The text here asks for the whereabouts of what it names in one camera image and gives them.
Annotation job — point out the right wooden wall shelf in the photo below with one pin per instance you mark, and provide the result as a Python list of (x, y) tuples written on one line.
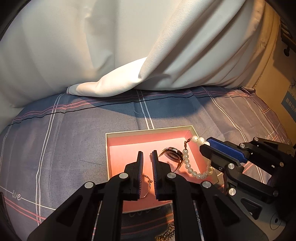
[(285, 34)]

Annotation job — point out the white curtain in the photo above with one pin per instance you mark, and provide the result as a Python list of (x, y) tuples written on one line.
[(105, 48)]

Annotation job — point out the green box pink interior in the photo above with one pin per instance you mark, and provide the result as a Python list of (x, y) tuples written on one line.
[(122, 148)]

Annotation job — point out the blue wall poster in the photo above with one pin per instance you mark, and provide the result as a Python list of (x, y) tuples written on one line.
[(289, 101)]

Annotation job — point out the rose gold bangle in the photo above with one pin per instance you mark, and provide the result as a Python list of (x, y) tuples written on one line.
[(146, 186)]

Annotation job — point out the brown leather strap watch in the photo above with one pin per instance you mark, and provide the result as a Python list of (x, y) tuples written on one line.
[(174, 155)]

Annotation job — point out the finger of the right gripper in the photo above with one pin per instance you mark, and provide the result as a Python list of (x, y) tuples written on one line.
[(219, 160), (227, 148)]

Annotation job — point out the blue plaid bed sheet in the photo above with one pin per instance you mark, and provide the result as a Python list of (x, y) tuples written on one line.
[(55, 145)]

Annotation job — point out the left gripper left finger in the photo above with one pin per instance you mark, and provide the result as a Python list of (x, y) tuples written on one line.
[(94, 211)]

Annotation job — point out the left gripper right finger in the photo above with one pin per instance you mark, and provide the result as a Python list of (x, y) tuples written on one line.
[(201, 211)]

